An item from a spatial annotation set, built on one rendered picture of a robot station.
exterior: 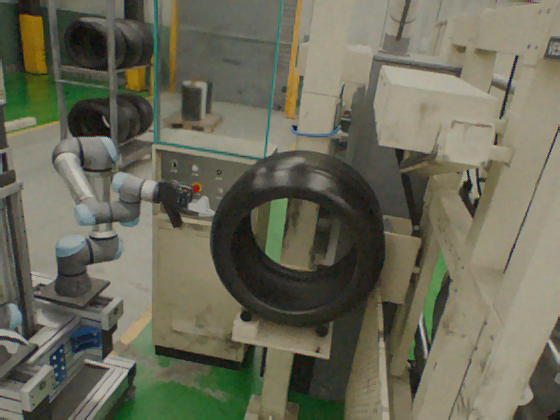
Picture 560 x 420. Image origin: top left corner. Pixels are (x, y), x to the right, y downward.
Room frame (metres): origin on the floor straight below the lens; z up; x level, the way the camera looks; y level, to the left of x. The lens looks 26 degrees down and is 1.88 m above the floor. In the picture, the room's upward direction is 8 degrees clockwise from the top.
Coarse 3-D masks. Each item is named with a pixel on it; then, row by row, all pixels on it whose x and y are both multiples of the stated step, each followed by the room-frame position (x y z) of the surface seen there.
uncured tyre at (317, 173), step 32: (288, 160) 1.48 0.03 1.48; (320, 160) 1.52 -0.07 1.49; (256, 192) 1.40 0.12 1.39; (288, 192) 1.39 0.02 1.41; (320, 192) 1.38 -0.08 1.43; (352, 192) 1.41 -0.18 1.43; (224, 224) 1.41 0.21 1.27; (352, 224) 1.37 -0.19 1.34; (224, 256) 1.40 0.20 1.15; (256, 256) 1.68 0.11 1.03; (352, 256) 1.65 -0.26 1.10; (384, 256) 1.42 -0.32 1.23; (256, 288) 1.57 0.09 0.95; (288, 288) 1.64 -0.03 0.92; (320, 288) 1.64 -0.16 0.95; (352, 288) 1.36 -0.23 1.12; (288, 320) 1.38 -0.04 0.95; (320, 320) 1.38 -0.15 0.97
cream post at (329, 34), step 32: (320, 0) 1.80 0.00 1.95; (352, 0) 1.79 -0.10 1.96; (320, 32) 1.80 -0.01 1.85; (320, 64) 1.80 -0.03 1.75; (320, 96) 1.79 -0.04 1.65; (320, 128) 1.79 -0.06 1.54; (288, 224) 1.80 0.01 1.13; (288, 256) 1.80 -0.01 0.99; (288, 352) 1.79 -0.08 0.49; (288, 384) 1.80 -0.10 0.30
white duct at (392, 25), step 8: (392, 0) 2.28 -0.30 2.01; (400, 0) 2.22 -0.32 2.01; (416, 0) 2.21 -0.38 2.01; (392, 8) 2.28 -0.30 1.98; (400, 8) 2.24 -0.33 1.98; (416, 8) 2.25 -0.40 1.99; (392, 16) 2.29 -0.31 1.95; (400, 16) 2.26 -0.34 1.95; (408, 16) 2.26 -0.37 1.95; (416, 16) 2.29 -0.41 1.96; (392, 24) 2.31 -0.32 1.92; (408, 24) 2.29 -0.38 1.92; (392, 32) 2.33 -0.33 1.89; (408, 32) 2.32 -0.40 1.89
